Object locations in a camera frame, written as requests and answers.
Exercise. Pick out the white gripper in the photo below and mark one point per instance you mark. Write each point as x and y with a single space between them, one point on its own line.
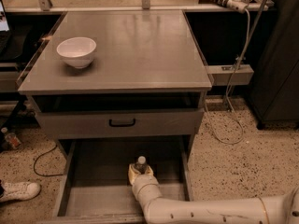
144 181

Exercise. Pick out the clear plastic water bottle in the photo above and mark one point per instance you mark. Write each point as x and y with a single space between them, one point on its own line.
141 165

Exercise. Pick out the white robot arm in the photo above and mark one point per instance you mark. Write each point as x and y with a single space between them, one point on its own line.
157 209

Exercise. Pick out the open grey middle drawer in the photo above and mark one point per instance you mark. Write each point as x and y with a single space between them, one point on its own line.
95 187

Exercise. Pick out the closed grey upper drawer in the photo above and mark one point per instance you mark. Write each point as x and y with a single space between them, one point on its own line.
84 125

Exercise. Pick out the grey drawer cabinet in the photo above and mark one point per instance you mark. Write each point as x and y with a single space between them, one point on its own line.
145 61

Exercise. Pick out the small bottle on floor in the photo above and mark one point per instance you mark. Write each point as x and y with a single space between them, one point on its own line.
11 138

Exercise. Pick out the white sneaker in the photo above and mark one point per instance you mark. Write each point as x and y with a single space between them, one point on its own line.
21 191

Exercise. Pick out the white ceramic bowl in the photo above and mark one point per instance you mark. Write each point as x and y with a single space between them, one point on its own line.
77 52

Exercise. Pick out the dark cabinet at right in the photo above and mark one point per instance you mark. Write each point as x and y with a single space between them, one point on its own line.
274 90

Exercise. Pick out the laptop screen at left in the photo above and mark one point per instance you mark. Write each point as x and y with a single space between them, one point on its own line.
4 27

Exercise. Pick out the black drawer handle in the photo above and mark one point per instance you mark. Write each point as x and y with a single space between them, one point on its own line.
117 123

